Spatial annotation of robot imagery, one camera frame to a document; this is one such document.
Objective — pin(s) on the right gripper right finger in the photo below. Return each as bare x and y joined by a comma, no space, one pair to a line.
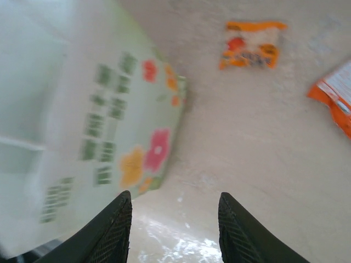
241,238

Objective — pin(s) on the orange and white snack packet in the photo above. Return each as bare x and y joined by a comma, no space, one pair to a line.
334,93

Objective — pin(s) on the small orange snack packet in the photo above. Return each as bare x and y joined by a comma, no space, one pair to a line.
249,46

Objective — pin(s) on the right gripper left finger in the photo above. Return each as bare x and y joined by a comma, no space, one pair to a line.
109,235

